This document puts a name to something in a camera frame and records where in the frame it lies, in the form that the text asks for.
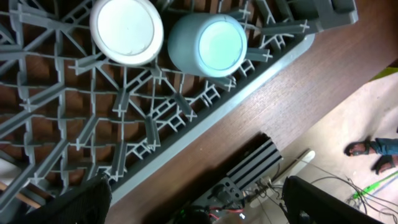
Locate blue plastic cup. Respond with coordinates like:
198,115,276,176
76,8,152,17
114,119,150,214
167,13,248,78

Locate green cable on floor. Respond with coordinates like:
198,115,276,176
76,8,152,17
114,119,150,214
351,169,398,200

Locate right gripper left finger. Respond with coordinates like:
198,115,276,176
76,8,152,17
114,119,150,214
11,174,112,224

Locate wooden chopstick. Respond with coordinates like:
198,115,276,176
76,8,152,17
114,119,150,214
1,182,41,208

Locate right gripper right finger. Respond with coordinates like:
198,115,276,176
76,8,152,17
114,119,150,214
280,176,379,224

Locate grey dishwasher rack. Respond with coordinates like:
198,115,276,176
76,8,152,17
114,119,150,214
1,1,358,210

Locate cream plastic cup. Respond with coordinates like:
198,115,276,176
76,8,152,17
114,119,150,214
90,0,164,65

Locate floor cables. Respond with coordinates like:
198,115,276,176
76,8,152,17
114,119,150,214
273,155,398,218

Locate person's sandalled foot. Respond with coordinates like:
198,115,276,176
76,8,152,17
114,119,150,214
344,141,375,157

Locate white plastic fork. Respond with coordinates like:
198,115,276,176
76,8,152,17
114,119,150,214
1,159,26,190

